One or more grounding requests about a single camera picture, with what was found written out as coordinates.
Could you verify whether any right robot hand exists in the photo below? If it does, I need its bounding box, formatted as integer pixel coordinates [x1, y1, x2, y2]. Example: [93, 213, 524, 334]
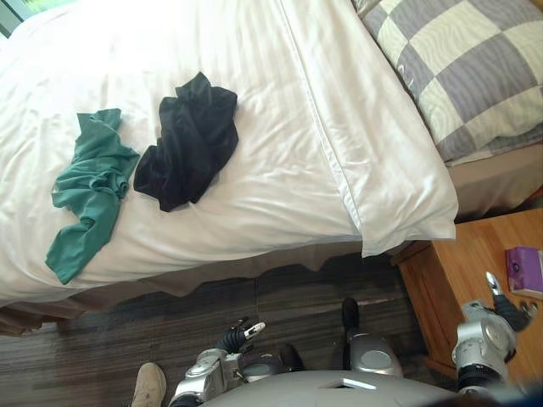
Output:
[484, 270, 540, 334]

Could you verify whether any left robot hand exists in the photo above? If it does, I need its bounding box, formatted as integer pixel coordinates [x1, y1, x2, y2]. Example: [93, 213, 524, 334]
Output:
[217, 315, 267, 354]

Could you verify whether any black cloth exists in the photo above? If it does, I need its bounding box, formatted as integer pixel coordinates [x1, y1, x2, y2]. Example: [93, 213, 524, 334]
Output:
[132, 71, 240, 214]

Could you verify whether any green cloth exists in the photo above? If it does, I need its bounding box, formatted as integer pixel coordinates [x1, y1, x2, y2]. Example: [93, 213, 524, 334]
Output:
[44, 108, 141, 286]

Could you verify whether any beige bed skirt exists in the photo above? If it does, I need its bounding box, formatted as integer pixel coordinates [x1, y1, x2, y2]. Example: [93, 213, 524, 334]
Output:
[0, 237, 411, 323]

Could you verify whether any left robot leg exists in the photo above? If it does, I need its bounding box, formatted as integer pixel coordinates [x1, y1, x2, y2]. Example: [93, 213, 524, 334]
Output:
[239, 342, 305, 383]

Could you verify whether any robot leg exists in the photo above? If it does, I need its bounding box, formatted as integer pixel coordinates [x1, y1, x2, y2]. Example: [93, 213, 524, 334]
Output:
[239, 342, 305, 383]
[339, 296, 405, 379]

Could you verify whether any purple box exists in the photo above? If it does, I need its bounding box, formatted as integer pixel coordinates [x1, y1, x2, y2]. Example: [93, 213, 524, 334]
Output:
[504, 246, 543, 301]

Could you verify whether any wooden nightstand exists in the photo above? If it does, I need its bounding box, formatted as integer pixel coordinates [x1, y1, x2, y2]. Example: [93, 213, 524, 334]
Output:
[389, 206, 543, 383]

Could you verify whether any grey robot torso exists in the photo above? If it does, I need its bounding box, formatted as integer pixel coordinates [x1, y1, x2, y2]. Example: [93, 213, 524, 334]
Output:
[198, 369, 472, 407]

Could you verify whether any person's shoe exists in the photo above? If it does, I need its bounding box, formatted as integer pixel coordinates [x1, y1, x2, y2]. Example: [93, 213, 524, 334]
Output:
[130, 361, 168, 407]

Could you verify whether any beige mattress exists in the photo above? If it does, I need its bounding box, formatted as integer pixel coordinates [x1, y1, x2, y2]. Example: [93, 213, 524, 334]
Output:
[443, 142, 543, 223]

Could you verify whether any right robot leg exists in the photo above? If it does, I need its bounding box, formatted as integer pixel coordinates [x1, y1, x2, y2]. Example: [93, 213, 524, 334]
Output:
[339, 296, 405, 379]

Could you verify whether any white pillow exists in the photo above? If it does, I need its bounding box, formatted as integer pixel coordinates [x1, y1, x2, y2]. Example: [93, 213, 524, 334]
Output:
[281, 0, 460, 259]

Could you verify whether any grey cream checkered pillow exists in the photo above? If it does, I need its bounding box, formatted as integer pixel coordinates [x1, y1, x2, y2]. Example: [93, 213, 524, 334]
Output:
[350, 0, 543, 163]

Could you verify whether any white duvet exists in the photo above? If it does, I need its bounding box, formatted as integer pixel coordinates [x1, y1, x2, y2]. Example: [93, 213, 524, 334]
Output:
[0, 0, 367, 307]

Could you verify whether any window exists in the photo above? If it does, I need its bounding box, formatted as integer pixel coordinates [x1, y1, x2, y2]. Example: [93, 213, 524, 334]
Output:
[0, 0, 48, 40]

